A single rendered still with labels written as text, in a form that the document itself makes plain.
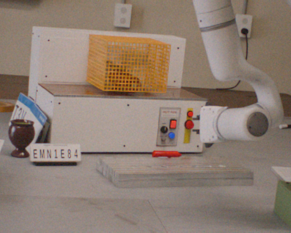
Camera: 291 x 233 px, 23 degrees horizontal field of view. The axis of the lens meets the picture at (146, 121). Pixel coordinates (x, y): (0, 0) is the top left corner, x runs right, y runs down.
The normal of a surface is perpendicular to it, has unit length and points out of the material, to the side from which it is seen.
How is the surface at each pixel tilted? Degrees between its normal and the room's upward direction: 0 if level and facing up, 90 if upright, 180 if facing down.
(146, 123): 90
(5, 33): 90
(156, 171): 0
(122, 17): 90
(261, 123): 77
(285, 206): 90
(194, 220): 0
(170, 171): 0
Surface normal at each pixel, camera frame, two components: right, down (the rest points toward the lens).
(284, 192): -0.98, -0.06
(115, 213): 0.10, -0.98
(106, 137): 0.37, 0.22
